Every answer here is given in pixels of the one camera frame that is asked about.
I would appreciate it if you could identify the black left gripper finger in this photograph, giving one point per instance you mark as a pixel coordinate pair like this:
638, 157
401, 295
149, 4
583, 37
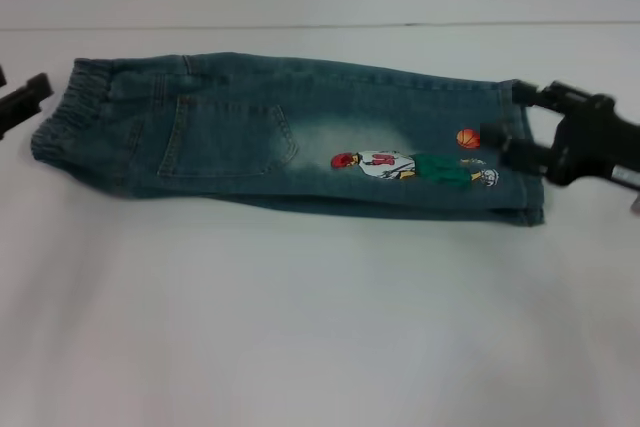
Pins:
25, 102
1, 76

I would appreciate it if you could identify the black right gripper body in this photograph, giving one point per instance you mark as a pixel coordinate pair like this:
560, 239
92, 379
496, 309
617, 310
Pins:
595, 142

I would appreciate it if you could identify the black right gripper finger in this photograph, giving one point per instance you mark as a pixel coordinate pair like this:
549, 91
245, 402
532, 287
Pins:
520, 147
555, 94

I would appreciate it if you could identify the blue denim shorts with print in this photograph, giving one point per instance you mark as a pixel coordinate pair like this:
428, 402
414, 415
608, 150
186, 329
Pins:
250, 147

